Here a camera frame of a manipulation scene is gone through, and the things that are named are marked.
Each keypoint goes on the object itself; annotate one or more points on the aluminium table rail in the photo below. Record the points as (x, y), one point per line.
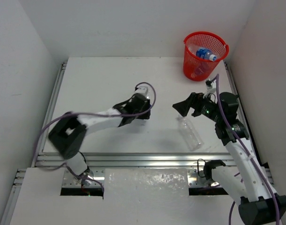
(155, 160)
(244, 121)
(40, 140)

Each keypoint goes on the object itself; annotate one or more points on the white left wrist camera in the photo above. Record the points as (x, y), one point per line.
(143, 90)

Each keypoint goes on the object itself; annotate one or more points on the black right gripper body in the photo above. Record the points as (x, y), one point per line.
(204, 106)

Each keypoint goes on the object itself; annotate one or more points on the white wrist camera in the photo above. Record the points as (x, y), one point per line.
(210, 87)
(143, 90)

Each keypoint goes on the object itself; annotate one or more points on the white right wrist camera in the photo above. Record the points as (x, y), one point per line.
(210, 87)

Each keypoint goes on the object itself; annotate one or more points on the aluminium table left rail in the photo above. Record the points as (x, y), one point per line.
(40, 140)

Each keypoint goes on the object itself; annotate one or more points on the clear unlabelled bottle white cap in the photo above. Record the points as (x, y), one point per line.
(189, 133)

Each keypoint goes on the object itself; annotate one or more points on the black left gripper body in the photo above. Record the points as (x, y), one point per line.
(142, 111)

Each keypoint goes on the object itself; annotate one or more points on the blue label bottle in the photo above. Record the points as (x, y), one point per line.
(200, 69)

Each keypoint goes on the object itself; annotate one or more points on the aluminium table right rail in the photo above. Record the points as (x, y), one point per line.
(244, 121)

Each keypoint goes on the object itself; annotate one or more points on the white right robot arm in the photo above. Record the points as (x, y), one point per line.
(257, 200)

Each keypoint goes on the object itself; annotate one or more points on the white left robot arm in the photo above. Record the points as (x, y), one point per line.
(70, 131)

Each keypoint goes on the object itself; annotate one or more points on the aluminium table front rail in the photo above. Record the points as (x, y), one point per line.
(155, 160)

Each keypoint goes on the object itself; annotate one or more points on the translucent plastic sheet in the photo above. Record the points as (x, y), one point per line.
(139, 183)

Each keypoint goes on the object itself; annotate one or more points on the blue label bottle Chinese text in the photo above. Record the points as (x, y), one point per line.
(205, 53)

